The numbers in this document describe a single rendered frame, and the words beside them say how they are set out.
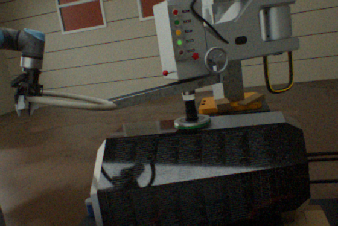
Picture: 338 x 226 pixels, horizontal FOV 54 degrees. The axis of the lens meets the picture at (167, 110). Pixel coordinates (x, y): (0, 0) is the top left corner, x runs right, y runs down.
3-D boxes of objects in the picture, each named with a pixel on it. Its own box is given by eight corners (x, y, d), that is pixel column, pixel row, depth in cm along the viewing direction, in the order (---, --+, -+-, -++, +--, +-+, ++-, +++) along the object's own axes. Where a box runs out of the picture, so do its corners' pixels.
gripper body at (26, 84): (26, 97, 141) (29, 69, 140) (15, 94, 146) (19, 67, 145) (42, 98, 147) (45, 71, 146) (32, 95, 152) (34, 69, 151)
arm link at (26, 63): (17, 56, 145) (37, 59, 152) (15, 67, 145) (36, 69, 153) (28, 57, 139) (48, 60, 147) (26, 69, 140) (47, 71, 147)
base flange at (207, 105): (203, 101, 309) (202, 96, 308) (257, 95, 299) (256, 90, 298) (198, 114, 262) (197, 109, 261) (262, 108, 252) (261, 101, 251)
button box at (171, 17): (186, 58, 178) (178, 3, 172) (188, 58, 175) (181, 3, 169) (172, 61, 175) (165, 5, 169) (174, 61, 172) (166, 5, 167)
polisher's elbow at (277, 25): (254, 41, 216) (251, 11, 212) (278, 38, 222) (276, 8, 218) (274, 40, 198) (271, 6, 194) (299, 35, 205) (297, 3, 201)
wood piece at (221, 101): (214, 105, 267) (213, 99, 266) (227, 104, 266) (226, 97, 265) (217, 111, 247) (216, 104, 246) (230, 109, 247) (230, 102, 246)
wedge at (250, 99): (256, 98, 269) (255, 92, 268) (265, 100, 260) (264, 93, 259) (236, 104, 260) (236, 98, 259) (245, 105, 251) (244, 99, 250)
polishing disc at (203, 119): (168, 122, 201) (168, 120, 201) (198, 114, 209) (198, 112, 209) (184, 129, 182) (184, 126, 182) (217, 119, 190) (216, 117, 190)
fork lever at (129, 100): (214, 79, 208) (213, 71, 207) (231, 81, 191) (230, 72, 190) (108, 106, 185) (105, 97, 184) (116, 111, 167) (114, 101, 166)
